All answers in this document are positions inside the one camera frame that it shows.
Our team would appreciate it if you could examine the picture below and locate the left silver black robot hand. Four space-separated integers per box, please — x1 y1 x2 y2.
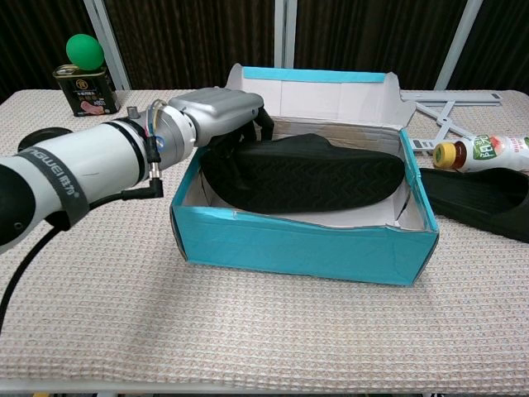
168 87 274 191

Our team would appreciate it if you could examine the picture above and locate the black slipper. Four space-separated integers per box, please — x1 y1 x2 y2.
199 132 407 216
418 166 529 245

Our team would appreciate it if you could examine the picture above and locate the teal cardboard shoe box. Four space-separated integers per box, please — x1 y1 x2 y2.
170 63 441 288

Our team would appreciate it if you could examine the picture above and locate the dark tin can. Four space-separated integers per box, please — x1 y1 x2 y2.
52 64 122 118

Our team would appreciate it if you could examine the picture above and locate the green ball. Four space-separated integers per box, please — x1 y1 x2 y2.
65 33 105 72

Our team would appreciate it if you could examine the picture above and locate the stainless steel bowl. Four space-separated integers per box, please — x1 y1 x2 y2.
17 127 74 152

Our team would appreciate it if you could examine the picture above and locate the beige waffle tablecloth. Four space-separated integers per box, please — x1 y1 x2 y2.
0 88 529 385

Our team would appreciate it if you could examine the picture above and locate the white folding laptop stand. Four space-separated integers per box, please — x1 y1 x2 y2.
399 90 503 156

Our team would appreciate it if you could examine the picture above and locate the drink bottle with yellow cap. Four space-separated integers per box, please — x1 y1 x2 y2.
432 134 529 175

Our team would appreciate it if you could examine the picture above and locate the white partition post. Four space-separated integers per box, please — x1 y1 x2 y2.
434 0 484 91
82 0 132 91
274 0 298 69

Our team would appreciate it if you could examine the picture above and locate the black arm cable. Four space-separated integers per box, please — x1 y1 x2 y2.
0 175 165 332

